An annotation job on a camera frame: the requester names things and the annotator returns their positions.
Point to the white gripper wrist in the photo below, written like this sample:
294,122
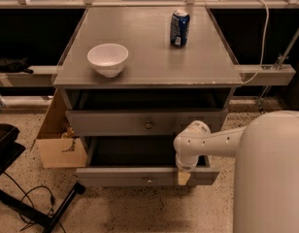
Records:
186,165

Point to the grey drawer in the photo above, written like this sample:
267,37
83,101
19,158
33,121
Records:
130,161
141,122

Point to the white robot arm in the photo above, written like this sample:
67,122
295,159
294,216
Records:
266,176

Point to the grey top drawer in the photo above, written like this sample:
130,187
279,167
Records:
141,122

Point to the grey drawer cabinet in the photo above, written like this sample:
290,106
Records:
156,76

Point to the cardboard box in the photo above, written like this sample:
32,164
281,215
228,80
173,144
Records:
56,141

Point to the white bowl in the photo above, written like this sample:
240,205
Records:
108,60

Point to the blue soda can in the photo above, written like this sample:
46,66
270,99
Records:
179,28

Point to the grey metal rail frame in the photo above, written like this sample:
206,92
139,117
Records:
44,34

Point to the black cloth on rail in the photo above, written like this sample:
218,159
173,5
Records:
14,65

